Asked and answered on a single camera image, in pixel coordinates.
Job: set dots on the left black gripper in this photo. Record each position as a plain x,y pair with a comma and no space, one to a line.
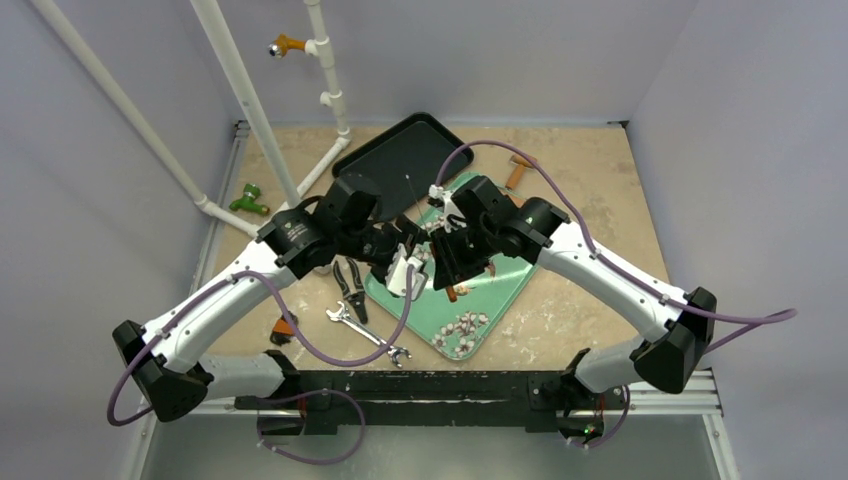
402,233

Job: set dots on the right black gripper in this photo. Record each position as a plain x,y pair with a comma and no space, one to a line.
448,251

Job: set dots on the green floral tray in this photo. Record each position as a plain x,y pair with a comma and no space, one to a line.
457,329

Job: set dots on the black plastic tray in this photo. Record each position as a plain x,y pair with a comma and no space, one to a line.
403,161

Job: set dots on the wooden dough roller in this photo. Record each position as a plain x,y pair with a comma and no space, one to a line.
520,166

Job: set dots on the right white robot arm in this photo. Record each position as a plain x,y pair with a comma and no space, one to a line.
673,326

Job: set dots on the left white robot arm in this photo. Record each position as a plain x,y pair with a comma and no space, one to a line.
168,357

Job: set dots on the silver open-end wrench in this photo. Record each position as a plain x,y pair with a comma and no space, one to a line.
343,316

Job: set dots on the orange black small tool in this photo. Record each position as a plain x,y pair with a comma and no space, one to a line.
281,332

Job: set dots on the green plastic faucet tap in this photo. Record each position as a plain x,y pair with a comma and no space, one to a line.
249,201

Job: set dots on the orange faucet tap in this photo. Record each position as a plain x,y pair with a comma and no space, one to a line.
283,45

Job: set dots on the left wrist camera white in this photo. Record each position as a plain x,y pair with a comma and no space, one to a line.
406,276

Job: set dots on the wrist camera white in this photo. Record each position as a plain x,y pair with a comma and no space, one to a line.
449,216
406,276

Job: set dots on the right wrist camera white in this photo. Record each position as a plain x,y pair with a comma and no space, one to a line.
449,216

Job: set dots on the black handled pliers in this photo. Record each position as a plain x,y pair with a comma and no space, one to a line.
354,292

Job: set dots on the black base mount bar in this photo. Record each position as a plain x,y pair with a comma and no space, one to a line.
537,401

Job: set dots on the white PVC pipe frame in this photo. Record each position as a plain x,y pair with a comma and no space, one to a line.
216,29

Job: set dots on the aluminium rail frame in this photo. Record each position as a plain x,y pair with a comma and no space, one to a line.
168,359

